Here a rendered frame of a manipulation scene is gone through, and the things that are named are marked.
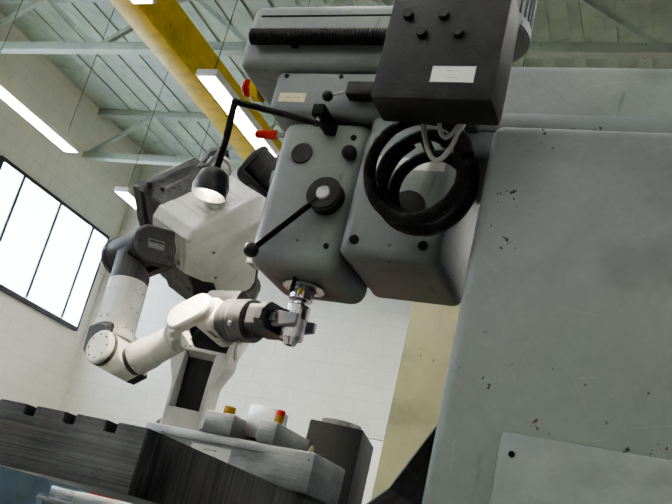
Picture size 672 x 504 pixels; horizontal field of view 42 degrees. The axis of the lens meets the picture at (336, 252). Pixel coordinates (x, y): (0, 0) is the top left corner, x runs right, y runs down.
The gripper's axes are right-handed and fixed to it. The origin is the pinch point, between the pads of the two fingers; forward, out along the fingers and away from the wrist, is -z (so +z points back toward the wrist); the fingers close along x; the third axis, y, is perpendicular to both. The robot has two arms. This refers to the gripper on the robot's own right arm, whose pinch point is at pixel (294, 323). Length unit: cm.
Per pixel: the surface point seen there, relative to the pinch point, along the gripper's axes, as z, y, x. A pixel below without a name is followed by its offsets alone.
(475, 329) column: -45.6, 2.9, -9.7
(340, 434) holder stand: 5.4, 15.0, 28.9
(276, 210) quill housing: 2.1, -19.0, -11.1
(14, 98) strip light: 661, -295, 243
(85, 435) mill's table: -21, 34, -53
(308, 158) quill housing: -1.5, -30.5, -10.2
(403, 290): -16.4, -10.9, 9.7
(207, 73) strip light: 420, -301, 270
